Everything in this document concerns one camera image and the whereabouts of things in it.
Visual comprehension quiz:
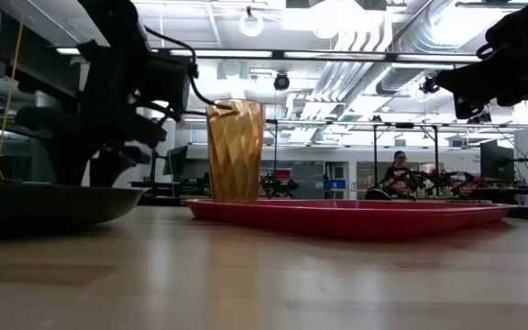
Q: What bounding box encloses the red plastic tray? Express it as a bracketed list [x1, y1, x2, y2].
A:
[181, 197, 519, 240]

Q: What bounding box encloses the person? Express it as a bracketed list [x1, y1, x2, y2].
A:
[379, 150, 415, 201]

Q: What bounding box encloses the yellow cable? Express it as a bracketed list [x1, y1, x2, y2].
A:
[0, 0, 27, 182]

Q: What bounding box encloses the black ceiling camera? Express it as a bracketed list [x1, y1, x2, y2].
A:
[420, 74, 441, 96]

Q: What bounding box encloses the black round plate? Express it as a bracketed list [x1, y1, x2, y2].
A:
[0, 181, 149, 230]

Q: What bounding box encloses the white ring lamp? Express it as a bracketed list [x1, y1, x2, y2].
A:
[238, 5, 266, 39]

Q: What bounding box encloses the black overhead frame bar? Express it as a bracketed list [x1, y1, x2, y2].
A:
[151, 47, 481, 64]

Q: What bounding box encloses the black left wrist camera cable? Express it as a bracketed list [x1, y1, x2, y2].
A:
[143, 25, 240, 116]

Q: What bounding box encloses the black overhead camera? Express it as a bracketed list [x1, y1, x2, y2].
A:
[272, 70, 292, 92]

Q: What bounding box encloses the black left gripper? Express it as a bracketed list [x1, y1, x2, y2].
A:
[139, 57, 194, 123]

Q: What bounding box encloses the silver ventilation duct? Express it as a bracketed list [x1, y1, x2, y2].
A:
[373, 0, 480, 95]

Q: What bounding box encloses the black computer monitor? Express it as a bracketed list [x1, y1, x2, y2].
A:
[479, 138, 516, 184]
[161, 145, 190, 178]

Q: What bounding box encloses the background black frame rig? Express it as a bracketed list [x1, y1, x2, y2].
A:
[265, 118, 441, 199]

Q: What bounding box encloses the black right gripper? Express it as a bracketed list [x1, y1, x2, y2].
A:
[434, 58, 500, 121]

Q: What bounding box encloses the amber faceted plastic cup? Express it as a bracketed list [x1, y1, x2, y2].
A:
[204, 97, 266, 204]

